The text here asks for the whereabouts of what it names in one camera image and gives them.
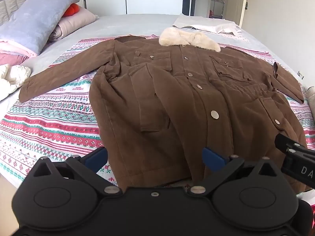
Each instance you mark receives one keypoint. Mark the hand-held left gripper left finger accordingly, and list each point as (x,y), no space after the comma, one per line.
(97,158)

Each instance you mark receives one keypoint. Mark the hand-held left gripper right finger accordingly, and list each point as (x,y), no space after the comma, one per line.
(212,158)

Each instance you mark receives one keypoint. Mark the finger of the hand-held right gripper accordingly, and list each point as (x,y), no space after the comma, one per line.
(283,141)

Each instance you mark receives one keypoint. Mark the brown coat with fur collar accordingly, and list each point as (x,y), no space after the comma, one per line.
(172,103)

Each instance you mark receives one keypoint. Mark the white folded clothes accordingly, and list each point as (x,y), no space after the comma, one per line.
(204,23)

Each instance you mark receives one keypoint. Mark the pale textured object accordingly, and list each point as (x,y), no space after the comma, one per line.
(311,103)

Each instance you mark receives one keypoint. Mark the red green patterned blanket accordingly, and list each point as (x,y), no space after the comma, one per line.
(49,118)

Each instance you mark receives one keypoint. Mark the white puffy jacket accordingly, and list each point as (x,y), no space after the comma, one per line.
(12,78)

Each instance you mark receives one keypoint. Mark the pink blanket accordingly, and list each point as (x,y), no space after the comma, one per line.
(12,54)

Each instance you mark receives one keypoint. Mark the white door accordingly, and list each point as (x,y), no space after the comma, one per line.
(242,9)

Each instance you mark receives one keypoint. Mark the orange plush toy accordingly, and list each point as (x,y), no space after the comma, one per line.
(71,9)

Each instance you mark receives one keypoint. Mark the blue-grey plush pillow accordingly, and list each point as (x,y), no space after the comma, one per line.
(37,17)

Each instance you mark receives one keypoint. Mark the grey quilted headboard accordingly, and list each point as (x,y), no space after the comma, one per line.
(9,5)

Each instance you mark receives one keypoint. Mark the wall socket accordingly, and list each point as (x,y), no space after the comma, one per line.
(300,74)

